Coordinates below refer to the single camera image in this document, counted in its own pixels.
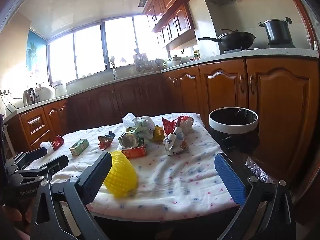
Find green carton box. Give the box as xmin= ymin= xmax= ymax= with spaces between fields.
xmin=69 ymin=139 xmax=90 ymax=155

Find red carton box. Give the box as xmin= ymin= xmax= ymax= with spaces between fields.
xmin=120 ymin=145 xmax=147 ymax=159

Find white floral tablecloth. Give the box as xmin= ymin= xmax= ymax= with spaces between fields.
xmin=25 ymin=112 xmax=240 ymax=214

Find shiny multicoloured foil wrapper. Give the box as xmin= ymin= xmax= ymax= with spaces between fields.
xmin=98 ymin=131 xmax=116 ymax=151

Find dark stand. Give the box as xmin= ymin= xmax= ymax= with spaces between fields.
xmin=220 ymin=150 xmax=258 ymax=180

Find yellow wrapper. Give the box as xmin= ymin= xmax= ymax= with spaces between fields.
xmin=153 ymin=125 xmax=165 ymax=141

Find white pot with lid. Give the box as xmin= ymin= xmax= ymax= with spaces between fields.
xmin=51 ymin=80 xmax=68 ymax=97

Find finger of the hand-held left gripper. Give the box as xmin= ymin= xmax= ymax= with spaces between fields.
xmin=39 ymin=155 xmax=69 ymax=177
xmin=15 ymin=146 xmax=49 ymax=170

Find blue wall poster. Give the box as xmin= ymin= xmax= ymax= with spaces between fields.
xmin=26 ymin=30 xmax=48 ymax=87

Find steel electric kettle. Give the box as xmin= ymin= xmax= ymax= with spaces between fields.
xmin=23 ymin=88 xmax=35 ymax=106

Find silver foil sheet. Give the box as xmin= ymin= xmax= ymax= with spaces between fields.
xmin=245 ymin=156 xmax=275 ymax=183

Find white wrapper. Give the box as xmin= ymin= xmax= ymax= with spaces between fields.
xmin=180 ymin=116 xmax=195 ymax=133

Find white blue paper bag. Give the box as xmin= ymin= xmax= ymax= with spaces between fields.
xmin=163 ymin=127 xmax=188 ymax=156

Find small red wrapper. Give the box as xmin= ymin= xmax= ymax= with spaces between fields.
xmin=51 ymin=135 xmax=65 ymax=150

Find wooden lower kitchen cabinets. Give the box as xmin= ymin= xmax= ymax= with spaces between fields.
xmin=4 ymin=57 xmax=320 ymax=170

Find green white plastic bag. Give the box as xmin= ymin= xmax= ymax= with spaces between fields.
xmin=127 ymin=116 xmax=156 ymax=139

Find yellow foam fruit net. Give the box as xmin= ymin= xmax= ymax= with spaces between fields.
xmin=104 ymin=151 xmax=138 ymax=197

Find kitchen window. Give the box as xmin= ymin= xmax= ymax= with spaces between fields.
xmin=47 ymin=15 xmax=170 ymax=85

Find utensil rack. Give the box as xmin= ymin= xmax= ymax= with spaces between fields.
xmin=133 ymin=53 xmax=148 ymax=72

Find black induction cooker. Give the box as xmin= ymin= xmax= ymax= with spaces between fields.
xmin=267 ymin=41 xmax=296 ymax=49

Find white rice cooker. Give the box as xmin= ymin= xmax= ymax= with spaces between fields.
xmin=34 ymin=85 xmax=56 ymax=102

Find chrome sink faucet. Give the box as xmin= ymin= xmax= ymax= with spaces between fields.
xmin=104 ymin=62 xmax=117 ymax=80

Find metal tin can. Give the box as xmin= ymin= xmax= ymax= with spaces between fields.
xmin=118 ymin=131 xmax=145 ymax=150

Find black trash bin white rim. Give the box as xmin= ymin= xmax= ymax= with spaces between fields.
xmin=209 ymin=107 xmax=259 ymax=155

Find large red snack wrapper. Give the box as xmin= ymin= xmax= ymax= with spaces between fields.
xmin=162 ymin=116 xmax=182 ymax=139

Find wooden upper kitchen cabinets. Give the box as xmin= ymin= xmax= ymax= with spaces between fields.
xmin=144 ymin=0 xmax=198 ymax=52

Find speckled kitchen countertop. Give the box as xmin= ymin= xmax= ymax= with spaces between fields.
xmin=4 ymin=49 xmax=320 ymax=123

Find wooden kitchen cabinets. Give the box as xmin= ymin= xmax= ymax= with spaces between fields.
xmin=144 ymin=0 xmax=198 ymax=52
xmin=4 ymin=57 xmax=320 ymax=170

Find gas stove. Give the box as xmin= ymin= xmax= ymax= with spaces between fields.
xmin=224 ymin=47 xmax=260 ymax=54

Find dark cooking pot with lid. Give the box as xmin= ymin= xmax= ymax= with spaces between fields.
xmin=259 ymin=17 xmax=293 ymax=44

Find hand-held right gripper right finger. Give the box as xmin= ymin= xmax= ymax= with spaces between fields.
xmin=214 ymin=152 xmax=297 ymax=240

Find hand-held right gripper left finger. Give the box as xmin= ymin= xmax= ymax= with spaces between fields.
xmin=29 ymin=152 xmax=113 ymax=240

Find person's left hand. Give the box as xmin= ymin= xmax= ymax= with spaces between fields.
xmin=0 ymin=202 xmax=28 ymax=233

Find black wok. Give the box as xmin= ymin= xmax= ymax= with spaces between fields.
xmin=198 ymin=29 xmax=256 ymax=49

